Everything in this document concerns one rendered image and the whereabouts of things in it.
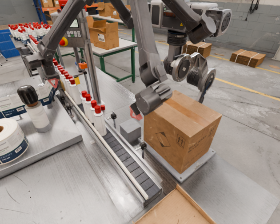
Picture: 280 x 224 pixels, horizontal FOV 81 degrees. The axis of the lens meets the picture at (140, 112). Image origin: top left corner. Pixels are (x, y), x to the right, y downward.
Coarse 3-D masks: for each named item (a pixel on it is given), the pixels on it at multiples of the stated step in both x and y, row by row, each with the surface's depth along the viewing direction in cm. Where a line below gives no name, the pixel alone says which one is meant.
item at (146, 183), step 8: (80, 104) 126; (104, 136) 100; (112, 136) 100; (112, 144) 95; (120, 144) 95; (120, 152) 90; (120, 160) 86; (128, 160) 86; (128, 168) 82; (136, 168) 83; (136, 176) 79; (144, 176) 79; (144, 184) 76; (152, 184) 76; (152, 192) 73
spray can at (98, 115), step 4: (96, 108) 88; (100, 108) 90; (96, 112) 90; (100, 112) 91; (96, 116) 90; (100, 116) 91; (96, 120) 92; (100, 120) 92; (96, 124) 95; (100, 124) 94; (104, 124) 96; (100, 128) 96; (104, 128) 97; (100, 132) 98; (104, 132) 99
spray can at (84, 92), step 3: (84, 90) 103; (81, 93) 102; (84, 93) 101; (84, 96) 102; (81, 99) 103; (84, 99) 103; (84, 102) 104; (84, 105) 105; (84, 108) 107; (84, 111) 109; (87, 114) 110; (87, 117) 112
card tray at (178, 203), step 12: (180, 192) 77; (156, 204) 73; (168, 204) 73; (180, 204) 73; (192, 204) 73; (144, 216) 69; (156, 216) 69; (168, 216) 69; (180, 216) 69; (192, 216) 69; (204, 216) 69
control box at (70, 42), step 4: (56, 12) 99; (52, 16) 95; (56, 16) 95; (52, 20) 96; (68, 28) 99; (72, 28) 99; (76, 28) 99; (80, 28) 99; (64, 36) 102; (64, 40) 103; (68, 40) 103; (72, 40) 103; (76, 40) 103; (80, 40) 104; (68, 44) 105; (72, 44) 105; (76, 44) 105; (80, 44) 105
